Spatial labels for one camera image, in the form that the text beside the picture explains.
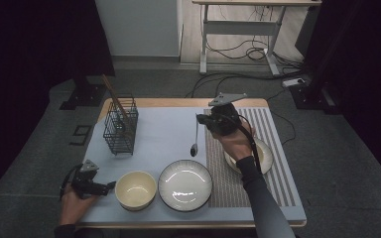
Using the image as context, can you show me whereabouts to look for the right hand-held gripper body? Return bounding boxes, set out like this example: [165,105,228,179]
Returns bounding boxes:
[207,92,248,137]

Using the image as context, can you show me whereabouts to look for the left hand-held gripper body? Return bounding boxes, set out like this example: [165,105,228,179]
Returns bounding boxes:
[70,160,99,200]

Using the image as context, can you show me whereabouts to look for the black wire basket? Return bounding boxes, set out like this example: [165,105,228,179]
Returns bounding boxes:
[102,94,140,157]

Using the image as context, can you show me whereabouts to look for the white plate with dark rim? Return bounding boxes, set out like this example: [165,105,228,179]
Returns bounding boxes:
[158,159,213,213]
[223,137,275,176]

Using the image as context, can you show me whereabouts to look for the brown wooden chopstick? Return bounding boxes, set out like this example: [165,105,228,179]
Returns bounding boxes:
[101,74,129,134]
[100,73,128,133]

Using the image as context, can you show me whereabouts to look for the person's left hand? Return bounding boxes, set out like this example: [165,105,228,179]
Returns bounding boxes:
[60,183,98,227]

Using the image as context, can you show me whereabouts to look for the person's right hand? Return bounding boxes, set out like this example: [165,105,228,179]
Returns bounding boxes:
[216,120,256,163]

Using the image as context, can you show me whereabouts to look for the light blue table mat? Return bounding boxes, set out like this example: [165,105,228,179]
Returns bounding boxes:
[78,105,308,223]

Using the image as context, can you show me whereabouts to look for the striped placemat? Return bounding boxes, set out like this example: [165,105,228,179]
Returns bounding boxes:
[202,107,297,209]

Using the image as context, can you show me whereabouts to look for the white power strip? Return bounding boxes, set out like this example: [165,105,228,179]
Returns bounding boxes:
[281,76,308,89]

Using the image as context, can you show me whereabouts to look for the black stand base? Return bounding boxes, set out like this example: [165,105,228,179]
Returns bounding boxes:
[59,74,108,112]
[289,82,342,116]

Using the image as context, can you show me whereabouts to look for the white standing desk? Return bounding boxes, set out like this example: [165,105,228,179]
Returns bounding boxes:
[191,0,322,75]

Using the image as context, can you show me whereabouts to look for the white cabinet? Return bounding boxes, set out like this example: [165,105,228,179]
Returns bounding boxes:
[94,0,184,58]

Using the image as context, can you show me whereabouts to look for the dark curtain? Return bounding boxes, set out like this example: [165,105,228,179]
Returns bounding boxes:
[306,0,381,191]
[0,0,116,202]

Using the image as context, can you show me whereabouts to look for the left hand-held gripper cable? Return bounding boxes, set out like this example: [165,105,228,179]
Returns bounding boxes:
[59,164,82,203]

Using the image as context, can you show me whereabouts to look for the hand-held gripper cable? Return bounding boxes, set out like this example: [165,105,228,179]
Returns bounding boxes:
[59,164,82,203]
[232,113,263,175]

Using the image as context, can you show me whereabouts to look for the right hand-held gripper cable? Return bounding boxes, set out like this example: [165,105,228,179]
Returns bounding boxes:
[232,113,263,175]

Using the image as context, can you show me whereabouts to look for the long black floor cable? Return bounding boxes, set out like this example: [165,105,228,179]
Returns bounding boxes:
[184,67,312,99]

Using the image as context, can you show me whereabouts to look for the thin black floor cable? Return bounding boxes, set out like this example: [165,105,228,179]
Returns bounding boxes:
[266,88,298,147]

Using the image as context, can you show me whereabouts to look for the coiled black floor cable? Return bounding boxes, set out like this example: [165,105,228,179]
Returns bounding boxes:
[206,38,272,61]

